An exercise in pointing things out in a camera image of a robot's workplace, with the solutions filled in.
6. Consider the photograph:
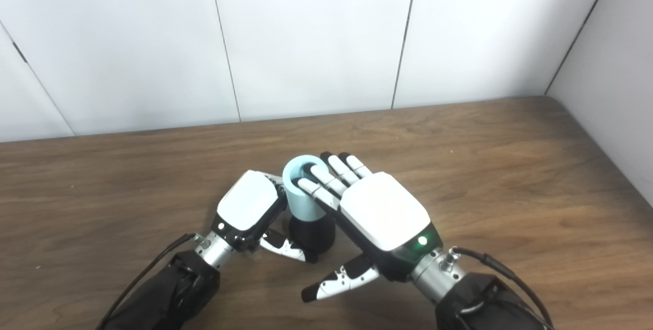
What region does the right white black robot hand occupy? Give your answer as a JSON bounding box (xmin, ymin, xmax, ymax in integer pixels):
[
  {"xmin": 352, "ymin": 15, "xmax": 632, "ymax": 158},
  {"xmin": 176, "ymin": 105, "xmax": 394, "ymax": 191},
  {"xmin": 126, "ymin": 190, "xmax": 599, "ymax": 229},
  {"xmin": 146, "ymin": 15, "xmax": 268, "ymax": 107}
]
[{"xmin": 297, "ymin": 151, "xmax": 443, "ymax": 303}]

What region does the light-blue cylindrical hose piece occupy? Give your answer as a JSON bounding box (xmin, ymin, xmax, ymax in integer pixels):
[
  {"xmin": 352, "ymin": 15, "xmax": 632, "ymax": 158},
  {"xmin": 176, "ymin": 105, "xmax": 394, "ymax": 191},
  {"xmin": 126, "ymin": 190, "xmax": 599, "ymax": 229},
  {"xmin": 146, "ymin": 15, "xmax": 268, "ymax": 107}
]
[{"xmin": 282, "ymin": 155, "xmax": 327, "ymax": 220}]

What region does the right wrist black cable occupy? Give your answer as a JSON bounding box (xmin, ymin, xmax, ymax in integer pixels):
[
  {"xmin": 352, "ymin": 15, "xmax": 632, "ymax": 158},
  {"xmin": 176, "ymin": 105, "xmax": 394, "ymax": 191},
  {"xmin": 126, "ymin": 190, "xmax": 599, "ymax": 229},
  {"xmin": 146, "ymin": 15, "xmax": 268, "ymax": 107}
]
[{"xmin": 449, "ymin": 247, "xmax": 557, "ymax": 330}]

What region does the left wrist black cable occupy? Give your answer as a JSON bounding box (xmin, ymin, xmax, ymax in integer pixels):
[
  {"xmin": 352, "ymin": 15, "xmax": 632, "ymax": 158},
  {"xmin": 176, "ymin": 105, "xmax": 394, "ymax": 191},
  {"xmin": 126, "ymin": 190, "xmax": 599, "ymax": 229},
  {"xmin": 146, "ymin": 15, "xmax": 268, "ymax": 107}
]
[{"xmin": 94, "ymin": 233, "xmax": 210, "ymax": 330}]

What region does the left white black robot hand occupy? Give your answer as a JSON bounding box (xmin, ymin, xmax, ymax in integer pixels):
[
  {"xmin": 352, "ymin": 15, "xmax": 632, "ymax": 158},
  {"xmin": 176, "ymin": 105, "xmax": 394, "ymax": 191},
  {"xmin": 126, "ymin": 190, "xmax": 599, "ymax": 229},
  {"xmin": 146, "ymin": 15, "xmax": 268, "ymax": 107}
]
[{"xmin": 210, "ymin": 170, "xmax": 318, "ymax": 264}]

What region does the black flared nozzle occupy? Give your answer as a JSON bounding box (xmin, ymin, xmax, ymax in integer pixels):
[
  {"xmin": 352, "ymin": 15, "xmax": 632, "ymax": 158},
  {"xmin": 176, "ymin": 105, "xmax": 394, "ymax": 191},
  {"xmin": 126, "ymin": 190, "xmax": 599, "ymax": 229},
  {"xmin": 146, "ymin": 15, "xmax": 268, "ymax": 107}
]
[{"xmin": 289, "ymin": 213, "xmax": 337, "ymax": 262}]

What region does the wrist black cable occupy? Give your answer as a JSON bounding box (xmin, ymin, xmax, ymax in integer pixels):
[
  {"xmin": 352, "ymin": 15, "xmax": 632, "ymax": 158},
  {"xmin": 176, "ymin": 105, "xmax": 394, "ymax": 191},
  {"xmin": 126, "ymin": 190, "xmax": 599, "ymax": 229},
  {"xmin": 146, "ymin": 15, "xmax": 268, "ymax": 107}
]
[
  {"xmin": 449, "ymin": 247, "xmax": 557, "ymax": 330},
  {"xmin": 94, "ymin": 233, "xmax": 210, "ymax": 330}
]

